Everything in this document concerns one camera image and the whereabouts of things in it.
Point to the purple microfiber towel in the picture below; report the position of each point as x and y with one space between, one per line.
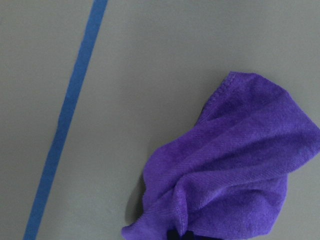
227 177

